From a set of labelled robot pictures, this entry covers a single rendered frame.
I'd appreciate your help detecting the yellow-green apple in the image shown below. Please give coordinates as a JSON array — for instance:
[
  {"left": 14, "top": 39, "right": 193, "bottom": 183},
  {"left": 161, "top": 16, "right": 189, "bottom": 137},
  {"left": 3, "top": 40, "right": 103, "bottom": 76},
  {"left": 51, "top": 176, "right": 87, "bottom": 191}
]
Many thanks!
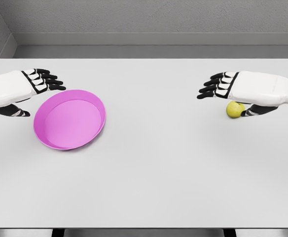
[{"left": 226, "top": 101, "right": 246, "bottom": 119}]

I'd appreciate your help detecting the pink round plate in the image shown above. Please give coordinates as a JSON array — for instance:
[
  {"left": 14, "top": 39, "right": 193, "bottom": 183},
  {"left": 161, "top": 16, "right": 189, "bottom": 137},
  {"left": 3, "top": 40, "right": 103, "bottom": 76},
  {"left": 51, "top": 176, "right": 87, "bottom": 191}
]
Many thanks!
[{"left": 33, "top": 89, "right": 107, "bottom": 151}]

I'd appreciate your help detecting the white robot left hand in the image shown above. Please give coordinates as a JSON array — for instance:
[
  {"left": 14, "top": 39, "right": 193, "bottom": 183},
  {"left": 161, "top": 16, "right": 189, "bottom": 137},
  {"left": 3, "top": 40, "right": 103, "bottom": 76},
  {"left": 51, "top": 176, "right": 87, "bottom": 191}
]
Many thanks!
[{"left": 0, "top": 68, "right": 67, "bottom": 118}]

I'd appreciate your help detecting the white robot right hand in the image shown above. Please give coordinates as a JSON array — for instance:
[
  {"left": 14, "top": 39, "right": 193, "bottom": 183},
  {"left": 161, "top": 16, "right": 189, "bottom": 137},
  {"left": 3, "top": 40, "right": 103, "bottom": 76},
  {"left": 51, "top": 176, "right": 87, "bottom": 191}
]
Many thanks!
[{"left": 196, "top": 71, "right": 287, "bottom": 118}]

